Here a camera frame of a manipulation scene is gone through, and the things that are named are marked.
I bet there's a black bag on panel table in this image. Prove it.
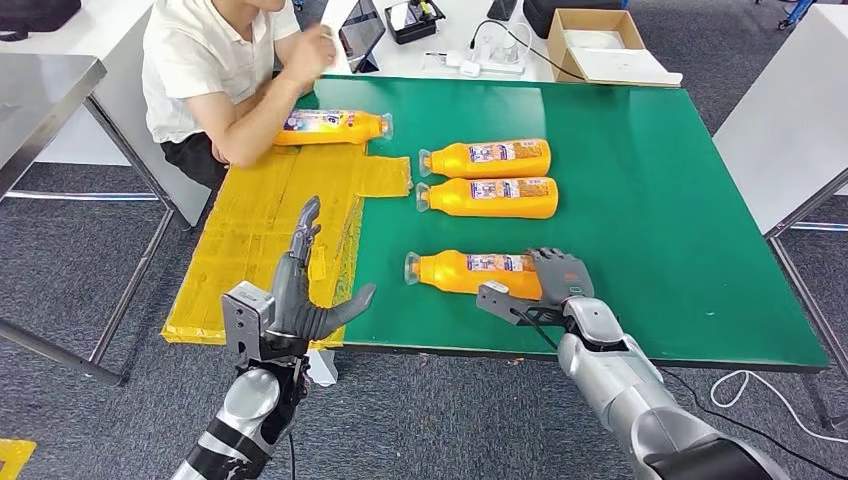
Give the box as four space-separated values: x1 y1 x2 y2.
0 0 83 42

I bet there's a clear plastic packet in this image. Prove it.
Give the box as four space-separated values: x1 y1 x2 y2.
474 23 532 74

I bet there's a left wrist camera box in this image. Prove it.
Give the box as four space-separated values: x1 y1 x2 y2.
221 280 276 366

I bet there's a yellow taped mat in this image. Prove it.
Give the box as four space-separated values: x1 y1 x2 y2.
160 142 413 350

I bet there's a brown cardboard box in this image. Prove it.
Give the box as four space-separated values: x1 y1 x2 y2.
547 7 684 88

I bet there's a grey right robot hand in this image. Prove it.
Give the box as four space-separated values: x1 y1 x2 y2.
526 247 596 307

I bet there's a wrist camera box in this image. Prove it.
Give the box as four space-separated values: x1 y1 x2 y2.
221 280 276 366
475 280 571 329

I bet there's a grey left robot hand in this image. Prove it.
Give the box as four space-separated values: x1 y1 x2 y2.
266 195 378 344

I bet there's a black tablet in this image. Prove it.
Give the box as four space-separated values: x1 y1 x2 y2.
337 0 388 74

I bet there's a person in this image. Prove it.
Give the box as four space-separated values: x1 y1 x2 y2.
140 0 339 193

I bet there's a blue frame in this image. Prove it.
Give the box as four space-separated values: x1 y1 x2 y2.
778 0 817 31

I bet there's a white table leg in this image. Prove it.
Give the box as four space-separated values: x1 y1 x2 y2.
305 349 339 388

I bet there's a black bag beside cardboard box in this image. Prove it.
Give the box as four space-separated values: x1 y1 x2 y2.
522 0 628 39

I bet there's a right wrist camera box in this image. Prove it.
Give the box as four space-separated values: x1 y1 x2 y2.
475 280 571 329

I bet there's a yellow floor marker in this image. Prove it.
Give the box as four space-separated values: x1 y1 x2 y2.
0 438 36 480

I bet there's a white table with steel legs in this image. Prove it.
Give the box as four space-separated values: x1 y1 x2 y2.
712 3 848 432

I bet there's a person's right hand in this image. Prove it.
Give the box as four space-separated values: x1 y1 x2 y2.
284 23 339 87

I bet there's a black tray with items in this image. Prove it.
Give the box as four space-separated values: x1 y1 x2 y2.
384 0 446 46

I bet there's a black desk cable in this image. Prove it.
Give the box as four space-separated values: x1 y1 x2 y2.
468 17 588 83

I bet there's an orange detergent bottle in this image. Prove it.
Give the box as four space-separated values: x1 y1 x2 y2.
404 249 545 301
415 176 560 221
417 137 552 180
273 109 394 147

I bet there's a black floor cable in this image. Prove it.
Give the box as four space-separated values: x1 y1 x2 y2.
662 367 783 480

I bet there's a white floor cable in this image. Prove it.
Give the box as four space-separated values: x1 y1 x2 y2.
708 369 848 445

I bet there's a white foam pad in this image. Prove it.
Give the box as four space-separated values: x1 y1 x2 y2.
564 27 629 51

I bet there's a white panel table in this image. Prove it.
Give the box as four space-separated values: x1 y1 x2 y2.
0 0 212 228

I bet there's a white desk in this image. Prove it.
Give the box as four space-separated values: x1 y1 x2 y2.
317 0 558 84

